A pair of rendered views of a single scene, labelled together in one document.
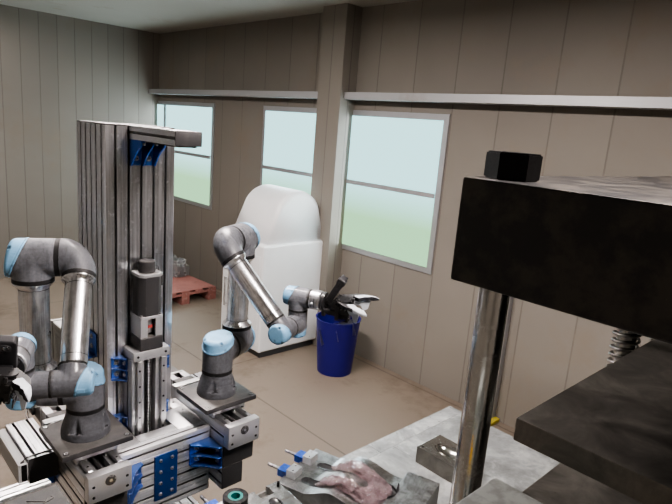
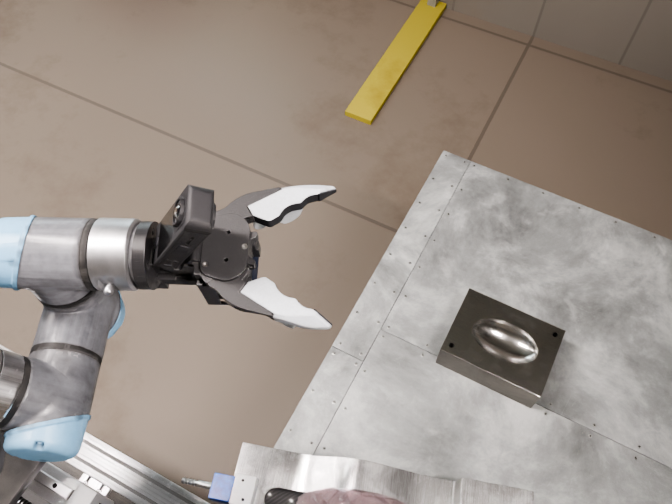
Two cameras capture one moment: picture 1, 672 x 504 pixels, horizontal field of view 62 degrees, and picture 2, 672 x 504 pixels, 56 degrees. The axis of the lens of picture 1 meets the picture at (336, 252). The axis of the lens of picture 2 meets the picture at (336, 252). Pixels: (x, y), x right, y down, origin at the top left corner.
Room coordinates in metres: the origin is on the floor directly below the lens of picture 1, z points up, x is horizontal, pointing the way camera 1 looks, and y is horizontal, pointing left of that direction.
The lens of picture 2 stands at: (1.64, -0.05, 2.00)
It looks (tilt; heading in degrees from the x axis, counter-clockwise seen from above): 59 degrees down; 342
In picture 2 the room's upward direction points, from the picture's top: straight up
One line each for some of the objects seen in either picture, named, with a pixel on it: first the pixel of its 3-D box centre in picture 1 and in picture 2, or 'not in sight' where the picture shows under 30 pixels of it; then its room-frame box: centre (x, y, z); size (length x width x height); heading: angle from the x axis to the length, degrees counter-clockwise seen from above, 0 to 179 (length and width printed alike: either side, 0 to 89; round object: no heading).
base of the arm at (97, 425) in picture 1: (85, 417); not in sight; (1.66, 0.77, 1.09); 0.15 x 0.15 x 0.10
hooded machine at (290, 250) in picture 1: (274, 266); not in sight; (5.16, 0.57, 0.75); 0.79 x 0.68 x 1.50; 137
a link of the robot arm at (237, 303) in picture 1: (238, 290); not in sight; (2.14, 0.38, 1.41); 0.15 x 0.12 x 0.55; 161
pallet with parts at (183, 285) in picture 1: (157, 276); not in sight; (6.44, 2.10, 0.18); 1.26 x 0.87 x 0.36; 45
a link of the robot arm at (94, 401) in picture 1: (82, 384); not in sight; (1.66, 0.78, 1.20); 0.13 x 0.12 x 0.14; 109
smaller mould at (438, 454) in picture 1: (447, 459); (499, 346); (1.99, -0.51, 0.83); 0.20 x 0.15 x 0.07; 44
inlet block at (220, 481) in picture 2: (299, 456); (218, 487); (1.90, 0.08, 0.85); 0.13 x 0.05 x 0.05; 61
